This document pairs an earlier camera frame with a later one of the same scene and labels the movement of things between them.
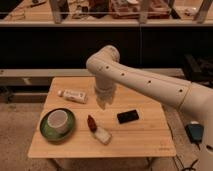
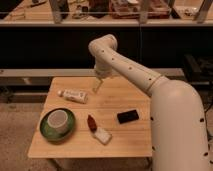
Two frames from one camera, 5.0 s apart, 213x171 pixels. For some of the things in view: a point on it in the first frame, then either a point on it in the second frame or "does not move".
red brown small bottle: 91,123 does not move
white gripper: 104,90 -> 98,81
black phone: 127,116 does not move
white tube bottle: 73,96 does not move
